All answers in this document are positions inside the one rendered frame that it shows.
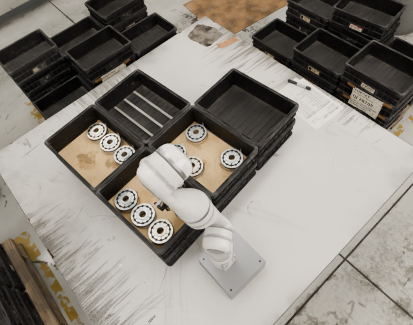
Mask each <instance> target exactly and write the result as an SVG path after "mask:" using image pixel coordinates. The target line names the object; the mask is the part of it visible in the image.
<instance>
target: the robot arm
mask: <svg viewBox="0 0 413 325"><path fill-rule="evenodd" d="M191 173H192V164H191V162H190V160H189V159H188V157H187V156H186V155H185V154H184V153H183V152H182V151H181V149H179V148H178V147H177V146H174V145H173V144H164V145H162V146H160V147H159V148H158V149H157V150H156V151H155V152H154V153H153V154H151V155H149V156H147V157H145V158H143V159H141V161H140V163H139V168H138V169H137V177H138V179H139V181H140V182H141V184H142V185H143V186H144V187H145V188H146V189H147V190H148V191H149V192H151V193H152V195H155V196H156V197H157V198H158V199H159V200H160V201H158V202H155V203H154V205H155V206H156V207H157V208H158V209H159V210H161V211H162V212H163V211H164V210H166V211H170V208H171V209H172V210H173V211H174V212H175V213H176V214H177V215H178V216H179V217H180V218H181V219H182V220H183V221H184V222H185V223H186V224H187V225H189V226H190V227H191V228H193V229H203V228H205V232H204V236H203V243H202V247H203V249H204V250H205V251H206V253H207V254H209V257H210V260H211V262H212V264H213V265H214V266H215V267H216V268H217V269H220V270H224V271H227V270H228V269H229V267H230V266H231V265H232V264H233V263H234V262H235V261H236V254H235V253H234V252H233V244H232V236H233V225H232V223H231V222H230V221H229V220H228V219H227V218H226V217H224V216H223V215H222V214H221V213H220V212H219V211H218V210H217V208H216V207H215V206H214V205H213V204H212V202H211V200H210V199H209V198H208V197H207V195H206V194H205V193H204V192H202V191H201V190H198V189H194V188H186V185H185V184H184V183H183V182H184V181H185V180H186V179H187V178H188V177H189V175H190V174H191ZM161 203H163V205H161ZM169 207H170V208H169Z"/></svg>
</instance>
